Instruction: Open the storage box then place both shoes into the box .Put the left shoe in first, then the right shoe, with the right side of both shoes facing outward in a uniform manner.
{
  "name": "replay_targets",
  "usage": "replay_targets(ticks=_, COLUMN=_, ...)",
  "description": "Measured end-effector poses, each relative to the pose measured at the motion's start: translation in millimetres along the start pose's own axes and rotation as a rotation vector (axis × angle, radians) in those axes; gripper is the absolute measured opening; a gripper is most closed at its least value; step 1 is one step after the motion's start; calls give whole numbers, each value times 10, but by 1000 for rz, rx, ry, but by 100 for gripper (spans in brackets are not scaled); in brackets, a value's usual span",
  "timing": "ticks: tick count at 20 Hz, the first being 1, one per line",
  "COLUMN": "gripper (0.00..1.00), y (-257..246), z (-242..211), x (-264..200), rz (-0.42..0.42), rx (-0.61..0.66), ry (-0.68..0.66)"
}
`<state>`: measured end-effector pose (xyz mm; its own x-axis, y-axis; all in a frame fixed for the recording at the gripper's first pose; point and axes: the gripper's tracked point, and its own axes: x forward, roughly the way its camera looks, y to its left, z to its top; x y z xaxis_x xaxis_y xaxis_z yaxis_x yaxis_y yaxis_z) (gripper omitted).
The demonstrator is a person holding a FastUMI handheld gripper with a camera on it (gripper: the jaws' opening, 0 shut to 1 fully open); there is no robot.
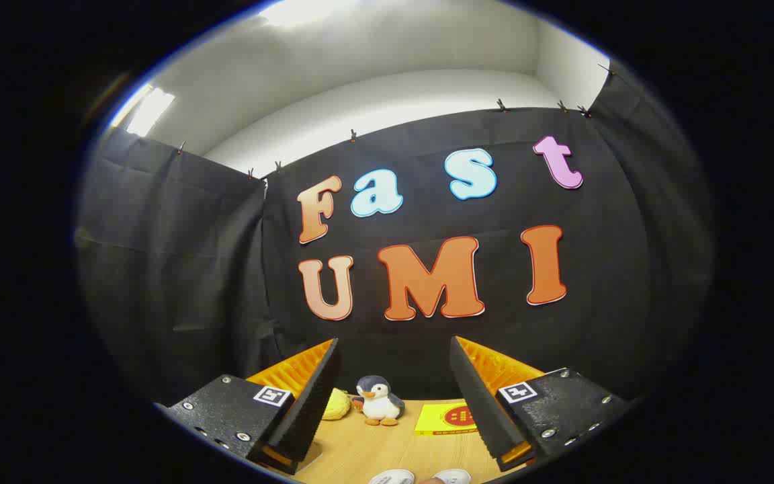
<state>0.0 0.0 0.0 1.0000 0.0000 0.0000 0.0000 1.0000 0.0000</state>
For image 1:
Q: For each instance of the white canvas shoe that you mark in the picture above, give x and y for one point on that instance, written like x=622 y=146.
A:
x=453 y=476
x=392 y=478

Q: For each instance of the penguin plush toy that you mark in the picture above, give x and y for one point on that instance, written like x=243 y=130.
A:
x=379 y=403

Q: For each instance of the ceiling light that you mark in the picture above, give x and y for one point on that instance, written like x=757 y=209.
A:
x=148 y=111

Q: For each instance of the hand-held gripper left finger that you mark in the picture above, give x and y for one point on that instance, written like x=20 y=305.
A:
x=316 y=403

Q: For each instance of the yellow book red circle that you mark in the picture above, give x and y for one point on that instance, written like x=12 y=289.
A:
x=444 y=420

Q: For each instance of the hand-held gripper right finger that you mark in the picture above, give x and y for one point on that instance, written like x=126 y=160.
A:
x=478 y=403

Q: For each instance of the yellow fuzzy plush ball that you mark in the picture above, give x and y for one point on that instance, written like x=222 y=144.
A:
x=336 y=405

